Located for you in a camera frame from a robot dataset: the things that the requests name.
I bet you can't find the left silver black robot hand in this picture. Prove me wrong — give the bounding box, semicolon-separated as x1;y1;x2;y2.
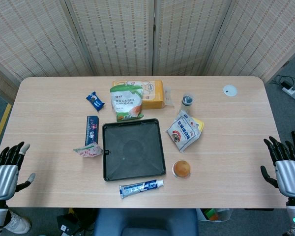
0;141;36;201

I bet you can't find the white power strip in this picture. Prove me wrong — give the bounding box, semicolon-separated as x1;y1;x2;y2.
281;83;295;104

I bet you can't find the pink white snack packet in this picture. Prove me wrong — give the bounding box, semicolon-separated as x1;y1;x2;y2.
73;142;104;160

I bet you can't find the white sneaker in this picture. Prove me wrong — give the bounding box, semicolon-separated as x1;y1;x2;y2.
4;210;32;235

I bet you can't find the black plastic tray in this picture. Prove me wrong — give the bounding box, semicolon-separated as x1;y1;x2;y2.
102;118;167;182

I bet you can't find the blue chair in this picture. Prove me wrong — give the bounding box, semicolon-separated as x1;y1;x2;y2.
93;208;199;236

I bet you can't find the orange jelly cup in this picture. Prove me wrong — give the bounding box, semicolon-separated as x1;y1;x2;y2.
172;160;191;178

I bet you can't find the clear box with colourful items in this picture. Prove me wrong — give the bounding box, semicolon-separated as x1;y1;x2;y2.
196;208;233;222

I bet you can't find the clear bottle with dark cap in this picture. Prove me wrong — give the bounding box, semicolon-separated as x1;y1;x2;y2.
178;92;196;115

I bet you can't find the blue cookie snack packet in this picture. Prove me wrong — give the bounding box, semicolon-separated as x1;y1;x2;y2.
86;91;106;113

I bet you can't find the dark blue floral box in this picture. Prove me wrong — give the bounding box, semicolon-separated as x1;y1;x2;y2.
85;115;100;147

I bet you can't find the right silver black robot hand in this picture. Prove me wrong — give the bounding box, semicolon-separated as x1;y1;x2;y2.
260;136;295;198

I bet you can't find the yellow tissue pack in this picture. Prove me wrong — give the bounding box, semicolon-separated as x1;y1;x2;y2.
112;79;175;110

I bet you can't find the white castor sugar bag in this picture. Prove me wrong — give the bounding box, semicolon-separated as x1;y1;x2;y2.
165;110;200;154

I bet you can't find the beige woven folding screen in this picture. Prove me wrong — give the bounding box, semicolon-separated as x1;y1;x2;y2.
0;0;295;104

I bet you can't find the black cable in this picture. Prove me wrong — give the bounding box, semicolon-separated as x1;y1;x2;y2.
269;75;295;87

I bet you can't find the green white corn starch bag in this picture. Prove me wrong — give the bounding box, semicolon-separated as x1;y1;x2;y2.
110;82;144;122

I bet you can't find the black device on floor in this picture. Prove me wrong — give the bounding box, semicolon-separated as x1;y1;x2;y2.
56;213;80;233

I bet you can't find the blue white toothpaste tube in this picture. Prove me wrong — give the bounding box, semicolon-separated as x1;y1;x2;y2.
119;178;165;200

